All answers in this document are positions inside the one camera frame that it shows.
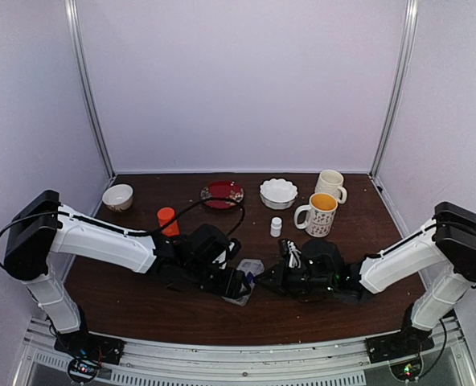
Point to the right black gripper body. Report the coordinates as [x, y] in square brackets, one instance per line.
[293, 285]

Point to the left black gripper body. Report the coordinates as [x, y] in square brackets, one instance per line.
[199, 276]

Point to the clear plastic pill organizer box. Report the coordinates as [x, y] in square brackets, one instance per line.
[251, 269]

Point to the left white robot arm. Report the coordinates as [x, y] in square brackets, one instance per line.
[47, 226]

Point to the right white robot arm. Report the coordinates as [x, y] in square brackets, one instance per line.
[449, 237]

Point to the small white pill bottle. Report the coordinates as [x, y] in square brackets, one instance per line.
[276, 227]

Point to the orange capped pill bottle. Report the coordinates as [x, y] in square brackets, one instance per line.
[167, 222]

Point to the yellow interior patterned mug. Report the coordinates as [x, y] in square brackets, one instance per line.
[316, 217]

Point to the red floral plate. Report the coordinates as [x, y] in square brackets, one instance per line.
[222, 189]

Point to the white scalloped bowl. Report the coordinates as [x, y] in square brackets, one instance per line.
[278, 194]

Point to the cream ribbed mug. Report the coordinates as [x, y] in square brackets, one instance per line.
[331, 182]

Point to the white patterned rice bowl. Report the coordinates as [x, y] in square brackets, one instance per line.
[118, 197]

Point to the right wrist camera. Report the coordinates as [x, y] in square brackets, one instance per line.
[291, 253]

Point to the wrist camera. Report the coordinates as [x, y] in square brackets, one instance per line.
[291, 253]
[228, 254]

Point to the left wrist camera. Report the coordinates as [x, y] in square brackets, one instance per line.
[228, 254]

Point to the front aluminium rail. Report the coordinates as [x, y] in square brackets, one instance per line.
[339, 362]

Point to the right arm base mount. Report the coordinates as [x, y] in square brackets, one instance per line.
[403, 356]

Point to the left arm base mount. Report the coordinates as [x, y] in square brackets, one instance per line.
[89, 353]

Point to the left aluminium frame post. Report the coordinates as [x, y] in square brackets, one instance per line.
[73, 21]

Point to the aluminium frame post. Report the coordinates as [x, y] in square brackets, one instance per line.
[73, 21]
[404, 56]

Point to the right aluminium frame post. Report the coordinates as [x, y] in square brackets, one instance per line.
[404, 56]

